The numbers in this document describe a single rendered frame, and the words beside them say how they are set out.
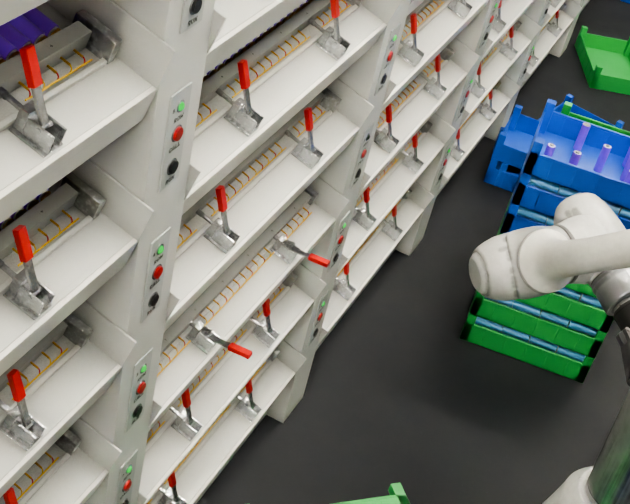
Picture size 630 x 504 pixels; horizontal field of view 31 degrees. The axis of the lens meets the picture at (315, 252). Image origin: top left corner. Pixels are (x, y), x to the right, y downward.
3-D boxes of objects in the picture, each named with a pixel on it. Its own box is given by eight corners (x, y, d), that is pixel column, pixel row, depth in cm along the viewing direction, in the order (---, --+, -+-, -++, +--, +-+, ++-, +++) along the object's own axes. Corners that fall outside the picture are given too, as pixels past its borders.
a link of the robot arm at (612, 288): (651, 259, 185) (669, 288, 183) (616, 290, 191) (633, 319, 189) (615, 260, 180) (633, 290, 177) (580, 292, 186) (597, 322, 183)
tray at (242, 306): (325, 234, 202) (349, 200, 196) (138, 443, 156) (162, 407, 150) (237, 166, 203) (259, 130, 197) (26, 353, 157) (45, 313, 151)
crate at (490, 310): (603, 307, 271) (615, 282, 266) (594, 359, 255) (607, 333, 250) (485, 265, 274) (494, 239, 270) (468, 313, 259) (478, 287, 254)
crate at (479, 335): (592, 331, 276) (603, 307, 271) (582, 383, 260) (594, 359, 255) (476, 289, 279) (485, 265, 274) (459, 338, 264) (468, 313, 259)
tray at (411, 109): (457, 87, 255) (490, 42, 246) (346, 210, 209) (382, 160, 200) (387, 32, 256) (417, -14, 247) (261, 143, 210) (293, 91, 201)
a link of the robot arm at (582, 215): (628, 286, 192) (563, 302, 187) (585, 214, 199) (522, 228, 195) (655, 250, 183) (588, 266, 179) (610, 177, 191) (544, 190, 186)
